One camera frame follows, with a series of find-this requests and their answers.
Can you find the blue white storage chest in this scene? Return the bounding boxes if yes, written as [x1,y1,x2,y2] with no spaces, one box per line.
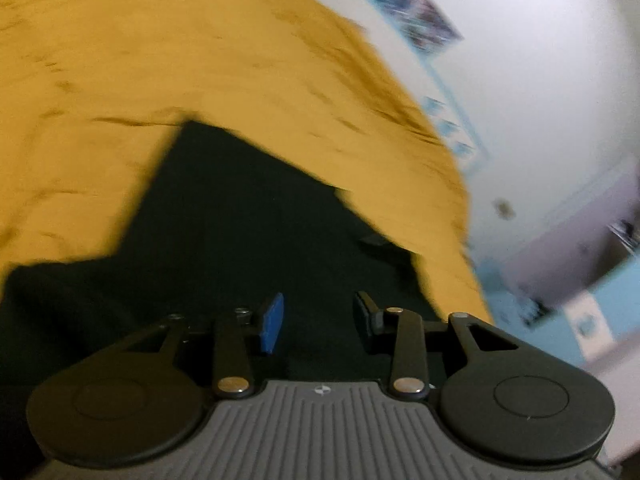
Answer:
[476,157,639,365]

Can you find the orange quilted bed cover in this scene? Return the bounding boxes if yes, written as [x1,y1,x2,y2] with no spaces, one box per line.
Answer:
[1,0,489,320]

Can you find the anime wall posters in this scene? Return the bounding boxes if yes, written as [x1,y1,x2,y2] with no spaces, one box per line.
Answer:
[373,0,462,55]

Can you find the white blue headboard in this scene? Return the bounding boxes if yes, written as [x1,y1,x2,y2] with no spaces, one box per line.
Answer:
[318,0,488,177]

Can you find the beige wall switch plate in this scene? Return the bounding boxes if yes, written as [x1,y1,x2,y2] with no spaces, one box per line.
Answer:
[492,198,515,220]

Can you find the black long-sleeve sweater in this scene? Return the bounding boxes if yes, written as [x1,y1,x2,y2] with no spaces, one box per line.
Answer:
[1,122,436,388]

